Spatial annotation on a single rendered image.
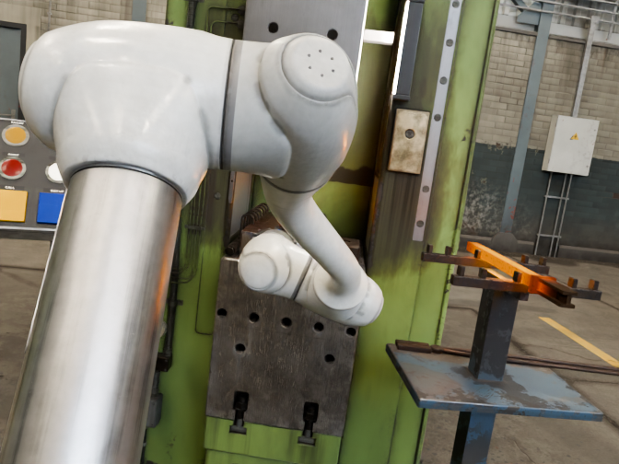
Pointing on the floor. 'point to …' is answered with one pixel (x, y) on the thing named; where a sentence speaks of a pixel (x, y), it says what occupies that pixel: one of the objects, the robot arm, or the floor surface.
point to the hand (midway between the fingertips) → (286, 232)
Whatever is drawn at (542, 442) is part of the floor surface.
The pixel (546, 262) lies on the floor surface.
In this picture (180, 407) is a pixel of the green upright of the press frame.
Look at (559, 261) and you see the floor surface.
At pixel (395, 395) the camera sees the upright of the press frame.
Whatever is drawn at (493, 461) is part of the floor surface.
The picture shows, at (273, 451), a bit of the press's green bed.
